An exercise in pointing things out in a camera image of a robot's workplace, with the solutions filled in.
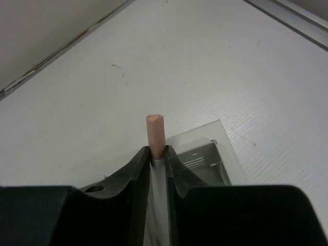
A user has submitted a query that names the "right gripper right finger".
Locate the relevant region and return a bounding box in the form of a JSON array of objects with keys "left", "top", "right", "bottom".
[{"left": 165, "top": 145, "right": 208, "bottom": 245}]

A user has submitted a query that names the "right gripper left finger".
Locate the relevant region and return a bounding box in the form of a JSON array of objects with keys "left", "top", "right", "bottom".
[{"left": 83, "top": 146, "right": 151, "bottom": 245}]

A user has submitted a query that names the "pink cap white pen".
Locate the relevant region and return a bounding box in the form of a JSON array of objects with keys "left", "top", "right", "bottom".
[{"left": 146, "top": 114, "right": 170, "bottom": 245}]

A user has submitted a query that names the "white slotted desk organizer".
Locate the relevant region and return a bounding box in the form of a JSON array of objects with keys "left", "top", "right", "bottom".
[{"left": 166, "top": 120, "right": 247, "bottom": 186}]

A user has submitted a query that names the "aluminium rail right side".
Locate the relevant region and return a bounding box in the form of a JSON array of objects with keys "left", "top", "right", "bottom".
[{"left": 246, "top": 0, "right": 327, "bottom": 51}]

